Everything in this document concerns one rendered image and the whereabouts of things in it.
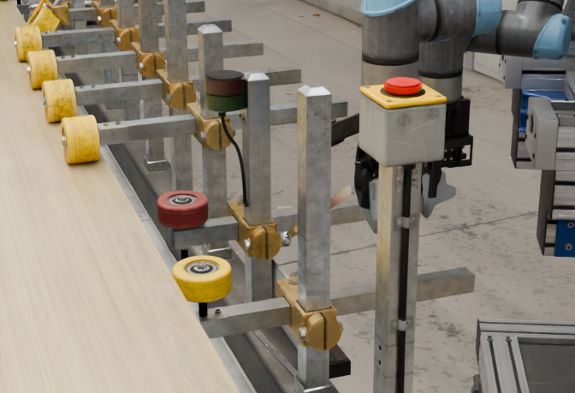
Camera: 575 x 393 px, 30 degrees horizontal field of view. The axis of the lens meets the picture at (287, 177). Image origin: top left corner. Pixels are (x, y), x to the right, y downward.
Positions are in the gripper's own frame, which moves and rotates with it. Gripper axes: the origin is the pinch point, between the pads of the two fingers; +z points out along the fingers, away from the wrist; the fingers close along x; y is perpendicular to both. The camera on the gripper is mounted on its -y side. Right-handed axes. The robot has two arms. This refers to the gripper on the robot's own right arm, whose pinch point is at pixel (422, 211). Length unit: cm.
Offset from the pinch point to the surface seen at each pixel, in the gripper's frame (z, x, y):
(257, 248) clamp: -1.7, -8.7, -32.7
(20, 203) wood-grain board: -7, 8, -66
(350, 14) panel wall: 79, 489, 191
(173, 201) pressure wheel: -7.8, 0.2, -43.6
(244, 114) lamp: -22.5, -4.8, -33.1
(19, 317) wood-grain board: -8, -30, -71
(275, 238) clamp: -3.0, -8.6, -29.7
